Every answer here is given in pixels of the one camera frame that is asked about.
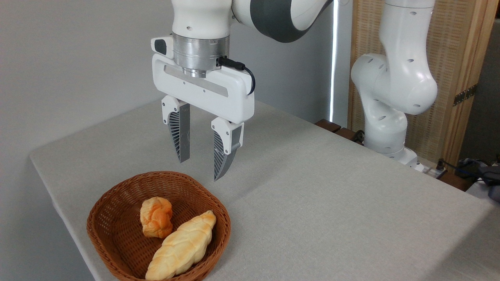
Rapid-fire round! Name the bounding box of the grey tablecloth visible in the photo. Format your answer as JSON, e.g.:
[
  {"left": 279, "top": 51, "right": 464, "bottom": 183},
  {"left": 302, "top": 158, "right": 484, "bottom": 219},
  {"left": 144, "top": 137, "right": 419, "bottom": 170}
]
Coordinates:
[{"left": 29, "top": 98, "right": 500, "bottom": 281}]

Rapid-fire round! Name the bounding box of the white power strip with plug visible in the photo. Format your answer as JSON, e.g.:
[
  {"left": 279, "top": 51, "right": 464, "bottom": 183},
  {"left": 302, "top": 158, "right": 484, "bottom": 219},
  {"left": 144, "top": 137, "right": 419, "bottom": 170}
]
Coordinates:
[{"left": 418, "top": 158, "right": 448, "bottom": 180}]

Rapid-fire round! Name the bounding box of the long braided bread loaf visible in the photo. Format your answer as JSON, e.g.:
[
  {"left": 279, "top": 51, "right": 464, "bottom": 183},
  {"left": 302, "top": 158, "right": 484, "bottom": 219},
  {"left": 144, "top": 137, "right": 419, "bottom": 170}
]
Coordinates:
[{"left": 145, "top": 210, "right": 217, "bottom": 281}]

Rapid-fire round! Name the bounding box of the brown wicker basket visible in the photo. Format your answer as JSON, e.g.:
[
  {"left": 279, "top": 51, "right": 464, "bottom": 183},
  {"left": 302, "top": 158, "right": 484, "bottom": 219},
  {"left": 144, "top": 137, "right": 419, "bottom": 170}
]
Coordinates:
[{"left": 86, "top": 171, "right": 231, "bottom": 281}]

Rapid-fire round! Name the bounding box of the wooden woven folding screen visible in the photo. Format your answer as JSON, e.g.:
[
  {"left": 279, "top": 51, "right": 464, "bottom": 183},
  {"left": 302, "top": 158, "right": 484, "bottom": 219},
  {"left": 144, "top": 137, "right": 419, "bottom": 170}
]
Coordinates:
[{"left": 348, "top": 0, "right": 500, "bottom": 166}]

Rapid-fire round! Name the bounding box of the dark brown wooden block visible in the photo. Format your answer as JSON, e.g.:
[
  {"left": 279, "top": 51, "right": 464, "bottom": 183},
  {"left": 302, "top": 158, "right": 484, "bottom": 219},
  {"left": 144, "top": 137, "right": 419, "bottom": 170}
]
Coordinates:
[
  {"left": 439, "top": 172, "right": 474, "bottom": 192},
  {"left": 335, "top": 128, "right": 364, "bottom": 146},
  {"left": 315, "top": 119, "right": 342, "bottom": 133}
]

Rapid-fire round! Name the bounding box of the dark bundle with blue cables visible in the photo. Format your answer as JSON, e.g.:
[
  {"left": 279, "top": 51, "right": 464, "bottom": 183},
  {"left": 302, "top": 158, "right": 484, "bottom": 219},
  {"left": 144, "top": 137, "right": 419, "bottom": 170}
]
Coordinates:
[{"left": 458, "top": 155, "right": 500, "bottom": 202}]

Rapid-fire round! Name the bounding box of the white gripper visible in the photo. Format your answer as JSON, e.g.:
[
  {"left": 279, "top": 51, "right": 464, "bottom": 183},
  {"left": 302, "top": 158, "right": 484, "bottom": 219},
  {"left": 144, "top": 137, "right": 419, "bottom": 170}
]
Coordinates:
[{"left": 152, "top": 53, "right": 255, "bottom": 181}]

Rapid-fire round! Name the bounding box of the metal screen hinge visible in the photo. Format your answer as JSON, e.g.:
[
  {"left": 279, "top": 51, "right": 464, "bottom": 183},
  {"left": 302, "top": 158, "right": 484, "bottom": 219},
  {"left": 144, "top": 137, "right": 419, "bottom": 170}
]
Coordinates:
[{"left": 453, "top": 84, "right": 477, "bottom": 107}]

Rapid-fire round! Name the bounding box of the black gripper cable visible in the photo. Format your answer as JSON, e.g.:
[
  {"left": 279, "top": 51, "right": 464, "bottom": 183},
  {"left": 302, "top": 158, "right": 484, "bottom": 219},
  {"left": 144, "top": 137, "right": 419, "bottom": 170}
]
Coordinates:
[{"left": 217, "top": 57, "right": 256, "bottom": 95}]

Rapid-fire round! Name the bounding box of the small round orange bread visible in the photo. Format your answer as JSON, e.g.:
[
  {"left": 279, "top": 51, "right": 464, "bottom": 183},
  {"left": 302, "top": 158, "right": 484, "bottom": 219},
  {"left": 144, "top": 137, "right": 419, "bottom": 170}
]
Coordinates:
[{"left": 140, "top": 197, "right": 173, "bottom": 239}]

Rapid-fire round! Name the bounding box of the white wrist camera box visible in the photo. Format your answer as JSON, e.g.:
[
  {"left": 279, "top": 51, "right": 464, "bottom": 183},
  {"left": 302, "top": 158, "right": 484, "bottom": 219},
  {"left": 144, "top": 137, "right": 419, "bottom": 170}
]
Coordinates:
[{"left": 151, "top": 35, "right": 174, "bottom": 60}]

